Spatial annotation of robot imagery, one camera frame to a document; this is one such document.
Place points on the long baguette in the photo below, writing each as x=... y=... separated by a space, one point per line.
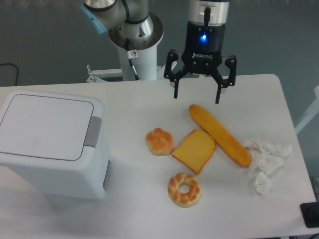
x=232 y=147

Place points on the toast bread slice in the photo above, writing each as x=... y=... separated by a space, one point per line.
x=195 y=150

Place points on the black device at table edge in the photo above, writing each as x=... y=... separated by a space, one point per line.
x=310 y=213

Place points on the small crumpled white tissue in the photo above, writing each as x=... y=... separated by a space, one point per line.
x=263 y=185

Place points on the knotted round bread roll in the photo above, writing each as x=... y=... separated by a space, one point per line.
x=159 y=142

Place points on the white push-top trash can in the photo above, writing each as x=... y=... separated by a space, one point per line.
x=56 y=142

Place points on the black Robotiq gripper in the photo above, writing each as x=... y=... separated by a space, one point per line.
x=203 y=49

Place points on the large crumpled white tissue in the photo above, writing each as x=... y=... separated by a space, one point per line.
x=265 y=156

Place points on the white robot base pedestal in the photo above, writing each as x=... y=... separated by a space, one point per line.
x=143 y=62

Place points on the braided ring bread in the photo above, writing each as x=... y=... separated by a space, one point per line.
x=184 y=189

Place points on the white frame post right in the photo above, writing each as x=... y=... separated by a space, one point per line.
x=311 y=111

